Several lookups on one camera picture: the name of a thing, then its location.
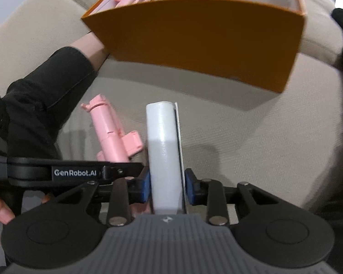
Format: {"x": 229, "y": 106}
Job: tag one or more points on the person's left hand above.
{"x": 0, "y": 207}

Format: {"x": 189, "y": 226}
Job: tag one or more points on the white box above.
{"x": 163, "y": 154}

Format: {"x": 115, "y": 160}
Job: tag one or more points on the beige sofa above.
{"x": 245, "y": 137}

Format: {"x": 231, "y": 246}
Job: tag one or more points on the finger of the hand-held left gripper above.
{"x": 128, "y": 171}

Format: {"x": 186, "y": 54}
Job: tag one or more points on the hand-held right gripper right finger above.
{"x": 189, "y": 187}

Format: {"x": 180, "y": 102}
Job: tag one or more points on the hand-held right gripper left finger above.
{"x": 146, "y": 187}

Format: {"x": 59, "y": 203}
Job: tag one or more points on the pink plastic toy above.
{"x": 110, "y": 137}

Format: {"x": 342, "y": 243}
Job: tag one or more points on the person's black clothing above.
{"x": 337, "y": 125}

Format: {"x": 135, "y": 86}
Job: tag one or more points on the person's left forearm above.
{"x": 51, "y": 91}

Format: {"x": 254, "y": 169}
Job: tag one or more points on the orange cardboard box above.
{"x": 194, "y": 37}

